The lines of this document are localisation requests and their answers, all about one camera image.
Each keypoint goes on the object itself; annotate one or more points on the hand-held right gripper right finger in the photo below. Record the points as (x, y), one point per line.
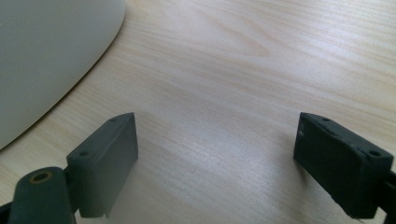
(339, 165)

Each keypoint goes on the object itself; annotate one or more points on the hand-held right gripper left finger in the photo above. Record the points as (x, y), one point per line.
(102, 165)

